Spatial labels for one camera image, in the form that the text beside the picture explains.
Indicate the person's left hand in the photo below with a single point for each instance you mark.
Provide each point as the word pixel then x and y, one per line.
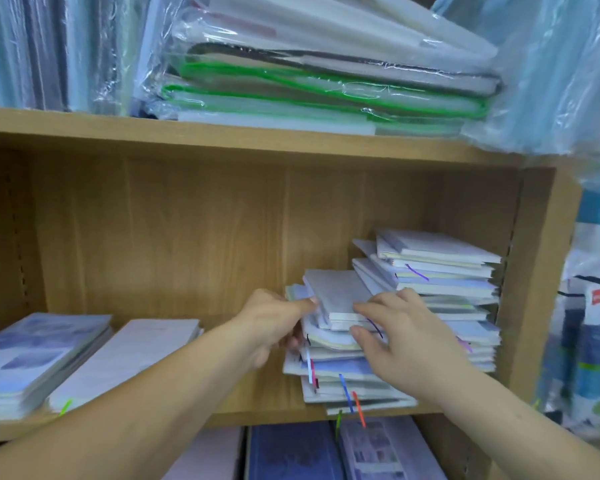
pixel 267 322

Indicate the pale purple book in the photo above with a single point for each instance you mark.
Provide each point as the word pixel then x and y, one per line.
pixel 390 452

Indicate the stack of plastic-wrapped folders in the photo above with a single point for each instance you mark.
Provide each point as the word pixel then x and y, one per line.
pixel 320 59

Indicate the wooden bookshelf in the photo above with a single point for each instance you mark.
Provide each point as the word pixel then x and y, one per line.
pixel 180 219

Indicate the large clear plastic-wrapped bundle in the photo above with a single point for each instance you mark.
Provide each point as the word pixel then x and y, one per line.
pixel 555 69

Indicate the row of plastic-wrapped packs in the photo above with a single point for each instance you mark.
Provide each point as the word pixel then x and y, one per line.
pixel 55 44

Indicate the pile of blue-cover booklets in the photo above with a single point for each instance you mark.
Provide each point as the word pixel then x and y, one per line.
pixel 35 354

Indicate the blue and white packets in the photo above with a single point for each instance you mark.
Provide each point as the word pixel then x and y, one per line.
pixel 590 344

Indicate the stack of pale notebooks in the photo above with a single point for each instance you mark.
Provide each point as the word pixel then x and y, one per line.
pixel 337 374
pixel 445 274

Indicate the person's left thumb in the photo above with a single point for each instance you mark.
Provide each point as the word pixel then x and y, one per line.
pixel 300 305

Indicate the dark blue book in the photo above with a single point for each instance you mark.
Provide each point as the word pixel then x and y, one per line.
pixel 295 452

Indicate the person's right hand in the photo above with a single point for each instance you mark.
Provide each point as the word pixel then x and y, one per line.
pixel 420 349

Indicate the person's right thumb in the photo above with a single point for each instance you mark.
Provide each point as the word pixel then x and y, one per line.
pixel 367 339

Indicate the person's left forearm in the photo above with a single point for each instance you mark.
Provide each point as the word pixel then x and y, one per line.
pixel 130 419

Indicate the person's right forearm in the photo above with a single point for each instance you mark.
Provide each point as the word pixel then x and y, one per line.
pixel 520 434

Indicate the pile of white-cover booklets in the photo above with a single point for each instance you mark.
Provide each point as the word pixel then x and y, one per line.
pixel 130 354

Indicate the small white ribbon notebook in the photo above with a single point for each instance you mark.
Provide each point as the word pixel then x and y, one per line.
pixel 337 294

